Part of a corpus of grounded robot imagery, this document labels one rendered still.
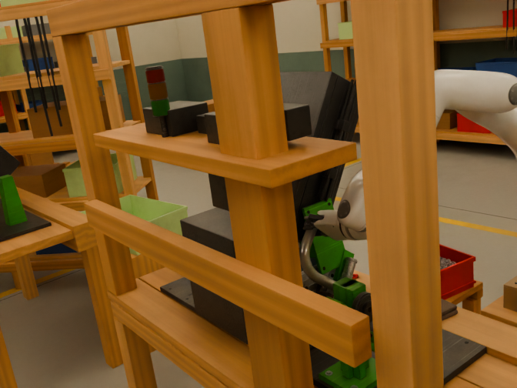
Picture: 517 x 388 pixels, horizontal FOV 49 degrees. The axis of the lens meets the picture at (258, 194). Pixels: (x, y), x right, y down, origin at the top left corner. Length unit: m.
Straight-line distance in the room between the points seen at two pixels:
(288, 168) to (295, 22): 8.38
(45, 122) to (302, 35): 5.73
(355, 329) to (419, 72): 0.47
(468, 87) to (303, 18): 7.91
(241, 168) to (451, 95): 0.59
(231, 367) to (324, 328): 0.63
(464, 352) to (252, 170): 0.84
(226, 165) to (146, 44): 10.56
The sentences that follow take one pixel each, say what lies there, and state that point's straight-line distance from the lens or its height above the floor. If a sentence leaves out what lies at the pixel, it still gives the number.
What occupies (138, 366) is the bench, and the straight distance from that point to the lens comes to 2.44.
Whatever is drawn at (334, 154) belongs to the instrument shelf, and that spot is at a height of 1.53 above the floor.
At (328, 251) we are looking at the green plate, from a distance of 1.76.
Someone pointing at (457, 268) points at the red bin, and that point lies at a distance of 2.15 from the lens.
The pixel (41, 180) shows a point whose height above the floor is 0.86.
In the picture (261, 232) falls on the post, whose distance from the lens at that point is 1.27.
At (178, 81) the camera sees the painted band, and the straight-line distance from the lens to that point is 12.09.
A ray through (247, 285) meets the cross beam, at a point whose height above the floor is 1.25.
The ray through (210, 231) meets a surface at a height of 1.24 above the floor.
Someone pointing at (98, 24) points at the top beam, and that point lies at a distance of 1.78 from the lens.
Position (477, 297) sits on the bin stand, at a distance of 2.29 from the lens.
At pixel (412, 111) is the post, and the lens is 0.93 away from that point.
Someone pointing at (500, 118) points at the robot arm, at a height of 1.49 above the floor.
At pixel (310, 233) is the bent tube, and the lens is 1.65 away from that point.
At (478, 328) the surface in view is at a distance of 1.81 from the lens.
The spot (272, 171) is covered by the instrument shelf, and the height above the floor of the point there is 1.54.
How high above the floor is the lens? 1.82
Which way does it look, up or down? 17 degrees down
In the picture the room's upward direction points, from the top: 7 degrees counter-clockwise
